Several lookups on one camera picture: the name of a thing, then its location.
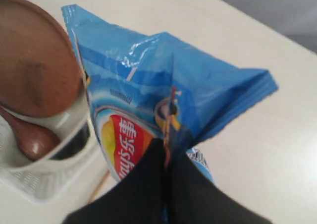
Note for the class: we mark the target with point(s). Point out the brown wooden spoon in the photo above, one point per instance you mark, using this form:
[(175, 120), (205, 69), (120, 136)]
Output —
[(33, 140)]

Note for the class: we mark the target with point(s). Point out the brown wooden chopstick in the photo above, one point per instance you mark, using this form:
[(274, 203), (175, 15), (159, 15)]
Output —
[(99, 187)]

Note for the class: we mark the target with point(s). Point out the grey ceramic bowl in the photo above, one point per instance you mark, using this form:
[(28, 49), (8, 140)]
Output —
[(65, 125)]

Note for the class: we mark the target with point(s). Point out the brown round plate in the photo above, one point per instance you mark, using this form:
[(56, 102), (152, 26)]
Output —
[(39, 74)]

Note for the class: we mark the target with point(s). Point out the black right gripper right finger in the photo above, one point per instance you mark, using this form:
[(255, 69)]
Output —
[(193, 197)]

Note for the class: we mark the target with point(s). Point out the blue chips bag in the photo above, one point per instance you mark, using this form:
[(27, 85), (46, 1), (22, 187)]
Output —
[(142, 87)]

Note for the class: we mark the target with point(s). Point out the white perforated plastic basket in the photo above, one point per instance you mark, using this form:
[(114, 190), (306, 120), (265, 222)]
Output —
[(42, 181)]

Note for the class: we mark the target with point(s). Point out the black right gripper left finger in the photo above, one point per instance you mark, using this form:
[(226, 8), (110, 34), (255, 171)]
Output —
[(136, 199)]

